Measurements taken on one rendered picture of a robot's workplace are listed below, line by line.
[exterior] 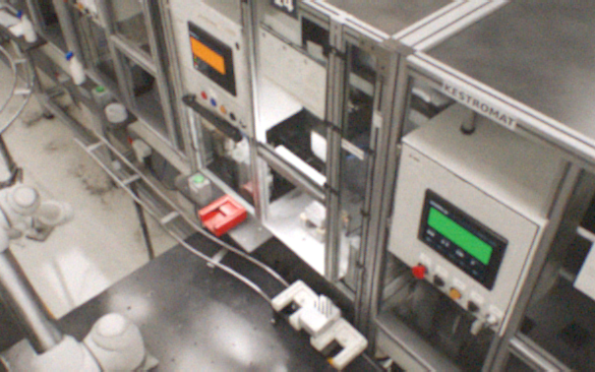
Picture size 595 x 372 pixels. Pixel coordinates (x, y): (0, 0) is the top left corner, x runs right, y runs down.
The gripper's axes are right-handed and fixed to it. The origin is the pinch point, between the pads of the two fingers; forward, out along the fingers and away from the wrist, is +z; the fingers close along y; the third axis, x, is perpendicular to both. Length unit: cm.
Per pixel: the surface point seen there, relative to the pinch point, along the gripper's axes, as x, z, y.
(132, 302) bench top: -20, -77, 37
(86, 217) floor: -102, 42, 25
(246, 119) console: 59, -65, 91
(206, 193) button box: 9, -53, 77
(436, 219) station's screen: 86, -145, 116
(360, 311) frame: 8, -127, 115
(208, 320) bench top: -17, -97, 64
